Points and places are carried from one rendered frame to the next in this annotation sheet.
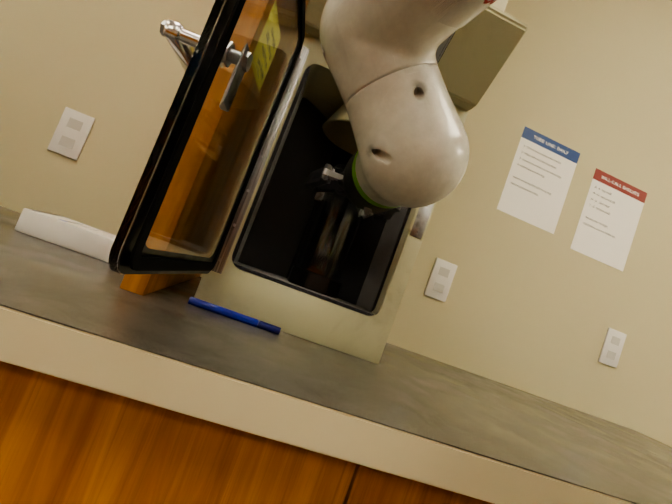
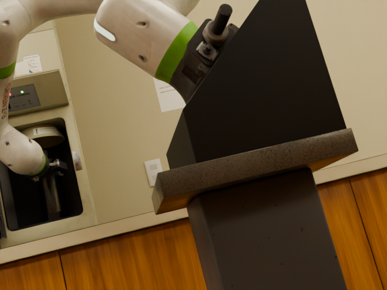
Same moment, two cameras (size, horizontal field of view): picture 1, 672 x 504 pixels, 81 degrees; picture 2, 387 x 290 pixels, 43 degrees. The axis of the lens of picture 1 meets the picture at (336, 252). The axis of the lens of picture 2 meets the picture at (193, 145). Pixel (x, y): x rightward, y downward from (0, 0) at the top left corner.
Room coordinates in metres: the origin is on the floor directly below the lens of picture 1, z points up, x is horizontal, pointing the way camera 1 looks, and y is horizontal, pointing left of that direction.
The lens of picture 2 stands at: (-1.03, -0.60, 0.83)
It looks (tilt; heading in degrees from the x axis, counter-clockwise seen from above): 11 degrees up; 2
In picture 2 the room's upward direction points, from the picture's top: 14 degrees counter-clockwise
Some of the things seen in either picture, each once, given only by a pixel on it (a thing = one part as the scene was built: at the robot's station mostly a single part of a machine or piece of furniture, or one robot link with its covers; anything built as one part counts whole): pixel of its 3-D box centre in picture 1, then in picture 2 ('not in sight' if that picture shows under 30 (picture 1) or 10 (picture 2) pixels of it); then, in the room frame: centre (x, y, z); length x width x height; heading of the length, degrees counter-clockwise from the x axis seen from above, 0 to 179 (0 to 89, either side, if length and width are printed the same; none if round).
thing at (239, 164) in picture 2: not in sight; (240, 177); (-0.11, -0.63, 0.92); 0.32 x 0.32 x 0.04; 12
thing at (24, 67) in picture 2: not in sight; (25, 72); (0.59, -0.02, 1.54); 0.05 x 0.05 x 0.06; 86
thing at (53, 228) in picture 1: (84, 237); not in sight; (0.72, 0.44, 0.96); 0.16 x 0.12 x 0.04; 99
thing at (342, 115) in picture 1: (369, 131); (40, 136); (0.74, 0.02, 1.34); 0.18 x 0.18 x 0.05
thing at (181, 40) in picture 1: (202, 60); not in sight; (0.37, 0.19, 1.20); 0.10 x 0.05 x 0.03; 3
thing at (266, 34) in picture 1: (239, 112); not in sight; (0.45, 0.16, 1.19); 0.30 x 0.01 x 0.40; 3
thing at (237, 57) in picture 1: (231, 76); not in sight; (0.34, 0.14, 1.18); 0.02 x 0.02 x 0.06; 3
